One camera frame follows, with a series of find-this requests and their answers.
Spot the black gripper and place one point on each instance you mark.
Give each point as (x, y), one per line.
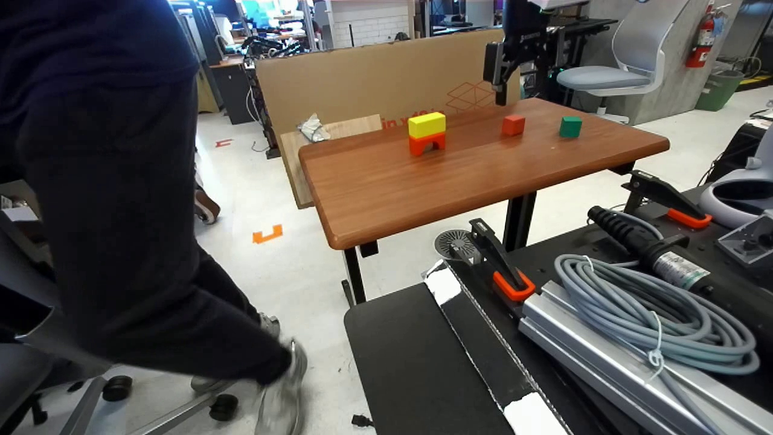
(504, 58)

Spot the orange cube block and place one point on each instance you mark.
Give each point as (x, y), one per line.
(513, 123)

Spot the green cube block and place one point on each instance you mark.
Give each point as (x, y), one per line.
(572, 127)

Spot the yellow rectangular block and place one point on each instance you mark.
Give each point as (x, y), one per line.
(426, 123)

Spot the orange arch block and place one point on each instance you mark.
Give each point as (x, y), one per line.
(426, 144)

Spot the white office chair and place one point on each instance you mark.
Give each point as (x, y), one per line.
(637, 57)

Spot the flat cardboard box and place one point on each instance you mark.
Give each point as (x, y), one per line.
(339, 134)

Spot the crumpled white paper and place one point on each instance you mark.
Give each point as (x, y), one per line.
(312, 128)

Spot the red fire extinguisher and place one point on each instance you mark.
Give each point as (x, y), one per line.
(702, 40)

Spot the white tape patch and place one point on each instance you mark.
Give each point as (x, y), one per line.
(444, 285)
(536, 415)

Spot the green bin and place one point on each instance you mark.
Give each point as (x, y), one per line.
(718, 89)

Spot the aluminium extrusion bar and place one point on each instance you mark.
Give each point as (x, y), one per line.
(613, 371)

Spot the person in dark clothing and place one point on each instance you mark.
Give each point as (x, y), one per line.
(113, 202)

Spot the grey office chair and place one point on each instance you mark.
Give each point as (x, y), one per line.
(82, 412)

